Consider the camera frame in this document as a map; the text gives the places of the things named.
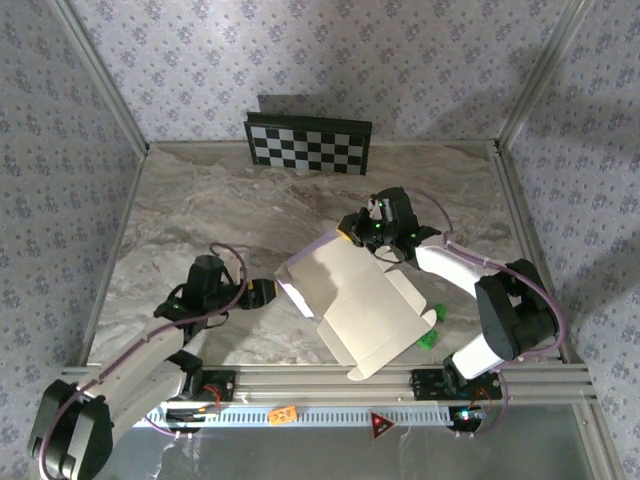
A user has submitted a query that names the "white and lilac paper box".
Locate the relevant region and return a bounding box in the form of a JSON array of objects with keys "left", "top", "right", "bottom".
[{"left": 273, "top": 230, "right": 437, "bottom": 382}]

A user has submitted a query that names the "black and white checkerboard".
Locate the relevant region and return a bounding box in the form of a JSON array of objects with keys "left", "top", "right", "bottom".
[{"left": 243, "top": 111, "right": 374, "bottom": 176}]

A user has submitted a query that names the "orange label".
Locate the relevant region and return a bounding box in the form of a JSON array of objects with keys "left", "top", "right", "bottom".
[{"left": 268, "top": 405, "right": 298, "bottom": 426}]

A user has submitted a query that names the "grey metal shelf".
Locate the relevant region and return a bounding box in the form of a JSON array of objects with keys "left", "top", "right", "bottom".
[{"left": 37, "top": 402, "right": 626, "bottom": 480}]

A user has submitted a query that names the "red triangle sticker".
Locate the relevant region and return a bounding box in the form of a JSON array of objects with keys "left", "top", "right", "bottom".
[{"left": 370, "top": 411, "right": 396, "bottom": 443}]

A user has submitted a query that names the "black controller board with LEDs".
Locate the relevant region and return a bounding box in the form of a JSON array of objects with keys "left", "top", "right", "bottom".
[{"left": 446, "top": 405, "right": 494, "bottom": 435}]

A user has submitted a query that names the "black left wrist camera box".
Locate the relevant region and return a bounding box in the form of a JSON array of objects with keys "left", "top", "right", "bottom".
[{"left": 187, "top": 254, "right": 225, "bottom": 297}]

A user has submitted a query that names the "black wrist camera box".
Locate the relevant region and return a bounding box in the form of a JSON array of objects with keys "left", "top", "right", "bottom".
[
  {"left": 187, "top": 254, "right": 225, "bottom": 297},
  {"left": 367, "top": 187, "right": 419, "bottom": 232}
]

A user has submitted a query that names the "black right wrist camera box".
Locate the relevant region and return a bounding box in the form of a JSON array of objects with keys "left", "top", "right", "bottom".
[{"left": 367, "top": 187, "right": 419, "bottom": 232}]

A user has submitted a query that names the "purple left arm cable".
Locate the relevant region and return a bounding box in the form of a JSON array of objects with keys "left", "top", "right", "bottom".
[{"left": 37, "top": 242, "right": 249, "bottom": 479}]

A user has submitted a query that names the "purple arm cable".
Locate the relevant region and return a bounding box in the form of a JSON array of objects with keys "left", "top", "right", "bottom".
[
  {"left": 37, "top": 242, "right": 249, "bottom": 479},
  {"left": 404, "top": 187, "right": 569, "bottom": 441}
]

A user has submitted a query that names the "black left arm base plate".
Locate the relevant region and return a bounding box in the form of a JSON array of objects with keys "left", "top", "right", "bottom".
[{"left": 184, "top": 369, "right": 236, "bottom": 404}]

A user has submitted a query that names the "aluminium mounting rail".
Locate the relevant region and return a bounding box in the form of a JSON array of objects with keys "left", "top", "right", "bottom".
[{"left": 54, "top": 364, "right": 599, "bottom": 406}]

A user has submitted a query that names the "aluminium side rail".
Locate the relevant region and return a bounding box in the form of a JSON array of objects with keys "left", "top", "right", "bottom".
[
  {"left": 74, "top": 147, "right": 149, "bottom": 369},
  {"left": 489, "top": 142, "right": 584, "bottom": 364}
]

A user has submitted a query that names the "grey slotted cable duct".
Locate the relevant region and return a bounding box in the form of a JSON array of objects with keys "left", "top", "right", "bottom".
[{"left": 134, "top": 407, "right": 494, "bottom": 429}]

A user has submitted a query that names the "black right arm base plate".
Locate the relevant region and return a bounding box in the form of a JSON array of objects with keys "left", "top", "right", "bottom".
[{"left": 410, "top": 368, "right": 504, "bottom": 401}]

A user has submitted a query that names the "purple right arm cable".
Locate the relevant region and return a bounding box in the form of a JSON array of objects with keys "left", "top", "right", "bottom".
[{"left": 404, "top": 187, "right": 569, "bottom": 441}]

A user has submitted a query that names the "aluminium frame post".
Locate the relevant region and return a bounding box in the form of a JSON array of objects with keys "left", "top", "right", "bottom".
[{"left": 49, "top": 0, "right": 151, "bottom": 154}]

